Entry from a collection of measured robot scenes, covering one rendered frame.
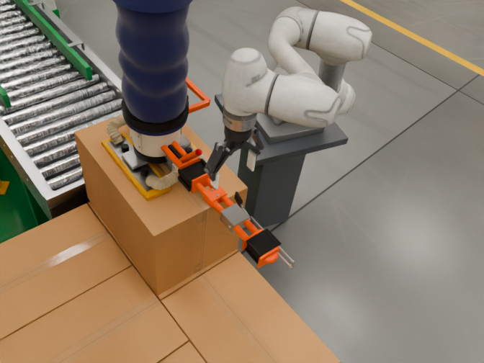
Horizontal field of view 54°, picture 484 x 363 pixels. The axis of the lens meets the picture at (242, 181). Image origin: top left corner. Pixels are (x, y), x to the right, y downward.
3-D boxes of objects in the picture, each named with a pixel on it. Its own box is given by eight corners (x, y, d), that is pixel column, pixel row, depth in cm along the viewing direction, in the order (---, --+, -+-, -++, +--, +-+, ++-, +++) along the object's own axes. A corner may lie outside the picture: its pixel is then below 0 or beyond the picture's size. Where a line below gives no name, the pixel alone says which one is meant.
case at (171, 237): (87, 197, 214) (73, 131, 185) (163, 163, 233) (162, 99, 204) (157, 296, 185) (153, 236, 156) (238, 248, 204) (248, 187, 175)
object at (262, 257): (240, 248, 144) (243, 239, 140) (259, 238, 148) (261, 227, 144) (258, 269, 140) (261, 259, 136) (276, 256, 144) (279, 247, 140)
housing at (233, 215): (218, 220, 151) (219, 211, 148) (235, 211, 154) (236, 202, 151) (231, 235, 148) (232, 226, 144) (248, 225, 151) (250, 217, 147)
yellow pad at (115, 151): (101, 144, 182) (99, 135, 178) (124, 135, 187) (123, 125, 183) (147, 202, 166) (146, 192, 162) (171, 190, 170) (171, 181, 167)
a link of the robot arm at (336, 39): (312, 81, 231) (356, 92, 227) (302, 111, 229) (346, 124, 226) (317, -3, 155) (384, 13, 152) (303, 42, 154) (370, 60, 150)
